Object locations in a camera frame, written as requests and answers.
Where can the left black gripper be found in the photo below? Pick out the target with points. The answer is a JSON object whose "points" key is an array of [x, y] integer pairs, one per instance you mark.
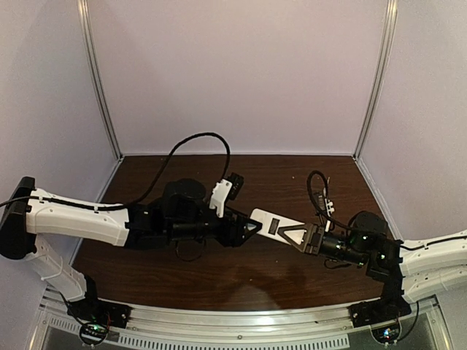
{"points": [[229, 228]]}

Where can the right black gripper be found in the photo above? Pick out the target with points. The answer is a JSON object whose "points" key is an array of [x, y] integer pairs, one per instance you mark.
{"points": [[315, 240]]}

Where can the white remote control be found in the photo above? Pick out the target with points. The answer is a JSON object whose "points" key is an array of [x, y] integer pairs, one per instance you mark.
{"points": [[271, 223]]}

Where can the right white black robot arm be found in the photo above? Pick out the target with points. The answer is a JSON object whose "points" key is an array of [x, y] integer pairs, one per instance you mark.
{"points": [[409, 270]]}

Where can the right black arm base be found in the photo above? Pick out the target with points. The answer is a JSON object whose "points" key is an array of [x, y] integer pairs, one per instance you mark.
{"points": [[383, 316]]}

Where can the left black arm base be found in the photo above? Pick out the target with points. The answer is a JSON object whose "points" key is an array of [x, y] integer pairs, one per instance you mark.
{"points": [[96, 317]]}

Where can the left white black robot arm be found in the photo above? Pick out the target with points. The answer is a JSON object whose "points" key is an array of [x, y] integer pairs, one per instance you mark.
{"points": [[184, 212]]}

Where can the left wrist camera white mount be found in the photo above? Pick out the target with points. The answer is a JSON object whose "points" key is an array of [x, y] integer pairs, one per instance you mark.
{"points": [[225, 190]]}

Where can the front aluminium rail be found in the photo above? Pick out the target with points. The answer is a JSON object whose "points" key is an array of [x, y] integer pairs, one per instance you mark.
{"points": [[327, 327]]}

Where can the right aluminium frame post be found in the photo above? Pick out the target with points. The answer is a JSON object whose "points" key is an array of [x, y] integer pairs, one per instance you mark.
{"points": [[386, 45]]}

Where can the aluminium frame post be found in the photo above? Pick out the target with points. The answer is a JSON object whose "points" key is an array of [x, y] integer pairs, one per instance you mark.
{"points": [[95, 76], [386, 45]]}

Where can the left aluminium frame post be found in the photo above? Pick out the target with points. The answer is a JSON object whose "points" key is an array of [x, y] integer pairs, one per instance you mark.
{"points": [[95, 76]]}

